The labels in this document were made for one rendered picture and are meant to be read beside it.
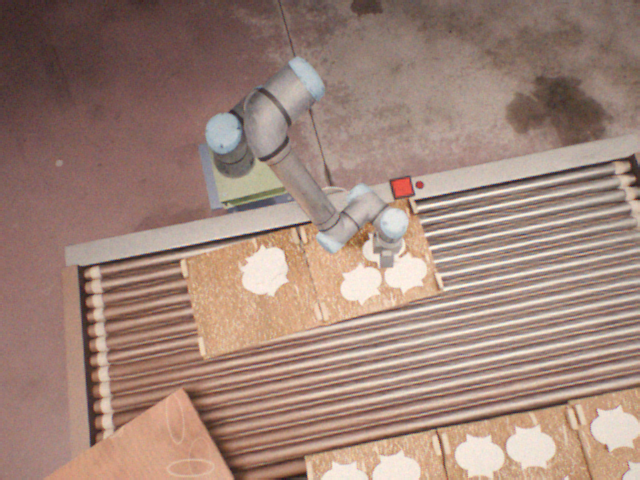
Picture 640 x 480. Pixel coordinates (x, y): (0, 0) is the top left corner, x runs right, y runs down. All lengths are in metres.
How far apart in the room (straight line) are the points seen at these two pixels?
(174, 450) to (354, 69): 2.30
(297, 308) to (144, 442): 0.60
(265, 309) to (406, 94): 1.79
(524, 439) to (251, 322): 0.92
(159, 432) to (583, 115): 2.72
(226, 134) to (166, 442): 0.94
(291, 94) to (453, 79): 2.01
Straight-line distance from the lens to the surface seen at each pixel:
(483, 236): 1.76
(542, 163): 1.93
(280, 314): 1.63
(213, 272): 1.69
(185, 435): 1.58
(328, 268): 1.64
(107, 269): 1.83
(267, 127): 1.19
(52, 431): 2.92
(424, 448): 1.65
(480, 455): 1.68
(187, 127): 3.01
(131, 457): 1.63
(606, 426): 1.81
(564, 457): 1.77
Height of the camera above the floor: 2.54
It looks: 75 degrees down
